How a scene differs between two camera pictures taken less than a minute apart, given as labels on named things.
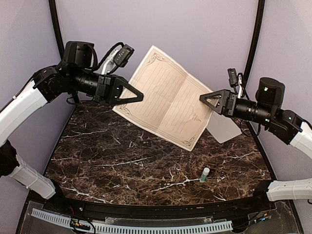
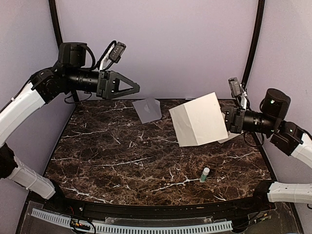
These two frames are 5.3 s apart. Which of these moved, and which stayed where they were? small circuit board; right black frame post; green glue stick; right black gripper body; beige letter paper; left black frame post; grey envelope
Moved: right black gripper body; beige letter paper; grey envelope
Stayed: right black frame post; small circuit board; left black frame post; green glue stick
